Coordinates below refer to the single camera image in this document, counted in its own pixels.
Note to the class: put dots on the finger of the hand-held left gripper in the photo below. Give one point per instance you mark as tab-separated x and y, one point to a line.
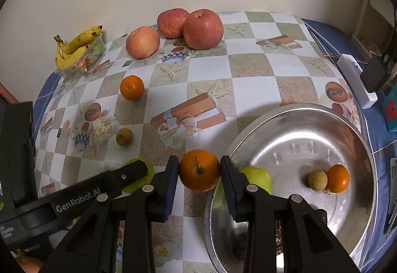
121	177

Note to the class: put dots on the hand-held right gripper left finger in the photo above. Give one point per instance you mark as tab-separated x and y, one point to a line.
171	189

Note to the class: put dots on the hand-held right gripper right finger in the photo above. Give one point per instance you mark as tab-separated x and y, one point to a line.
228	189

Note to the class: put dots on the green fruit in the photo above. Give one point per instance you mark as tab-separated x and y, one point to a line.
148	173
259	178

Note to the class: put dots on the orange with stem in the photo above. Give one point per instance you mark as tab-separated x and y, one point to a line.
199	170

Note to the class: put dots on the round metal basin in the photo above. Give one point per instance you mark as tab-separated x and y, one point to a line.
285	142

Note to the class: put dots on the small tan round fruit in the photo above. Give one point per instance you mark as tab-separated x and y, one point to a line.
317	180

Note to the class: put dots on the small olive round fruit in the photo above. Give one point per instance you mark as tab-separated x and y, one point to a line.
124	137

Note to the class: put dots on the small orange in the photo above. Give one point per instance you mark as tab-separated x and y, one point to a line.
132	87

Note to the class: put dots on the checkered printed tablecloth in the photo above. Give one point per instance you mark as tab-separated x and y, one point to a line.
254	68

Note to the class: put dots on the clear plastic food container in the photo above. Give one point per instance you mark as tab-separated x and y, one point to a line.
93	55

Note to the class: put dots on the bunch of yellow bananas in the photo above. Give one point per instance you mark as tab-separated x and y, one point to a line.
73	48

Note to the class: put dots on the pale pink apple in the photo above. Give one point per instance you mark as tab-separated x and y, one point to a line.
142	42

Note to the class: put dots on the large red apple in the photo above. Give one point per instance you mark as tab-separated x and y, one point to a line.
203	29

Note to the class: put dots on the black smartphone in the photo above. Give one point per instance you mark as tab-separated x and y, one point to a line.
393	195

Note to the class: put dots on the white power strip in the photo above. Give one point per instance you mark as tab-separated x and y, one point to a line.
353	74

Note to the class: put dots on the teal toy box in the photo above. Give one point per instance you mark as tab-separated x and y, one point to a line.
391	113

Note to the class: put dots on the black power adapter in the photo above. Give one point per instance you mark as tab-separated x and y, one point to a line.
375	74

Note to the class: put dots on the white wooden chair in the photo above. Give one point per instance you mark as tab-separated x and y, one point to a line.
369	12

